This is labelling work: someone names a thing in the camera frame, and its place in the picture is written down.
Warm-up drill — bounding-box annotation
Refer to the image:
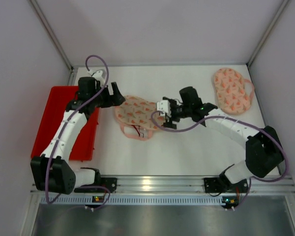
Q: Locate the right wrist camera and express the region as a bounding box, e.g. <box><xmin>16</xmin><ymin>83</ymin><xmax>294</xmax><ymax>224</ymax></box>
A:
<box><xmin>156</xmin><ymin>99</ymin><xmax>171</xmax><ymax>117</ymax></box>

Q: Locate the purple cable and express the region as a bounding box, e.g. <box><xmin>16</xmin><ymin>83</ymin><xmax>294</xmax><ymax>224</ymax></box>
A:
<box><xmin>44</xmin><ymin>55</ymin><xmax>111</xmax><ymax>210</ymax></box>
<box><xmin>151</xmin><ymin>110</ymin><xmax>290</xmax><ymax>209</ymax></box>

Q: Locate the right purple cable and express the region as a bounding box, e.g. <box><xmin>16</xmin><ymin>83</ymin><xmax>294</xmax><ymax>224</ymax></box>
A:
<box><xmin>151</xmin><ymin>110</ymin><xmax>290</xmax><ymax>209</ymax></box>

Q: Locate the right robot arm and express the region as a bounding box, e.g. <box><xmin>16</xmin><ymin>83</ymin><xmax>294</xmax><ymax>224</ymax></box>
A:
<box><xmin>156</xmin><ymin>87</ymin><xmax>286</xmax><ymax>191</ymax></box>

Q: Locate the red plastic bin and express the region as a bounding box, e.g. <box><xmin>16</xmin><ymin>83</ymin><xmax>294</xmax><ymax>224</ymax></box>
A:
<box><xmin>30</xmin><ymin>86</ymin><xmax>100</xmax><ymax>162</ymax></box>

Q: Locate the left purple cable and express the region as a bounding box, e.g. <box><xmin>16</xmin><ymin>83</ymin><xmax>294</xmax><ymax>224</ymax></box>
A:
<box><xmin>44</xmin><ymin>55</ymin><xmax>111</xmax><ymax>210</ymax></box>

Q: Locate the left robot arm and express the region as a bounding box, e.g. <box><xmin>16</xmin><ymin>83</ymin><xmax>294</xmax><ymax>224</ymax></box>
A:
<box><xmin>30</xmin><ymin>77</ymin><xmax>125</xmax><ymax>195</ymax></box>

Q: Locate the perforated cable duct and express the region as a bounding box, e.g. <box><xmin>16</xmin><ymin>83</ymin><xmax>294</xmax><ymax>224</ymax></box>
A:
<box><xmin>54</xmin><ymin>195</ymin><xmax>238</xmax><ymax>206</ymax></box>

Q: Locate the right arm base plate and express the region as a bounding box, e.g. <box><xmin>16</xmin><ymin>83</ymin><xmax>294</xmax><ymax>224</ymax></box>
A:
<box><xmin>204</xmin><ymin>177</ymin><xmax>249</xmax><ymax>194</ymax></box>

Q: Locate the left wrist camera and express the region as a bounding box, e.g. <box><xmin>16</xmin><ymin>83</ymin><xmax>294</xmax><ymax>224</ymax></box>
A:
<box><xmin>88</xmin><ymin>69</ymin><xmax>107</xmax><ymax>83</ymax></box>

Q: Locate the right aluminium frame post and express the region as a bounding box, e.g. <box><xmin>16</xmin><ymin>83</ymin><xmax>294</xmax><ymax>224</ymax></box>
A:
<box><xmin>246</xmin><ymin>0</ymin><xmax>292</xmax><ymax>69</ymax></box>

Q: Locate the aluminium front rail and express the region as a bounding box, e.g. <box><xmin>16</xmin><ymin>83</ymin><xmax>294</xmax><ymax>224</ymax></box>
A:
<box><xmin>102</xmin><ymin>175</ymin><xmax>295</xmax><ymax>196</ymax></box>

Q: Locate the left aluminium frame post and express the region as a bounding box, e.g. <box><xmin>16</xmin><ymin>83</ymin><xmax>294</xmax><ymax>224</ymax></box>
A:
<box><xmin>27</xmin><ymin>0</ymin><xmax>76</xmax><ymax>72</ymax></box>

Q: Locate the aluminium frame post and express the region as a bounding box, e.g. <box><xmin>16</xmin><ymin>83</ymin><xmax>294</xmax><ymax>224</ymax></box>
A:
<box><xmin>246</xmin><ymin>0</ymin><xmax>292</xmax><ymax>69</ymax></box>
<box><xmin>27</xmin><ymin>0</ymin><xmax>76</xmax><ymax>72</ymax></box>

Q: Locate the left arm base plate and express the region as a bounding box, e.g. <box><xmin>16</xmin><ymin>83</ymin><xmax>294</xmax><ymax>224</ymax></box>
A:
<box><xmin>74</xmin><ymin>177</ymin><xmax>118</xmax><ymax>193</ymax></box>

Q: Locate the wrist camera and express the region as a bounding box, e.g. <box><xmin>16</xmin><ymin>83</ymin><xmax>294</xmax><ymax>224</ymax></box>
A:
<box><xmin>88</xmin><ymin>69</ymin><xmax>107</xmax><ymax>83</ymax></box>
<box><xmin>156</xmin><ymin>99</ymin><xmax>171</xmax><ymax>117</ymax></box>

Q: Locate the dark red bra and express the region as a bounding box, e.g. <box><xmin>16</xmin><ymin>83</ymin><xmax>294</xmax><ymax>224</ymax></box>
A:
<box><xmin>132</xmin><ymin>125</ymin><xmax>145</xmax><ymax>138</ymax></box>

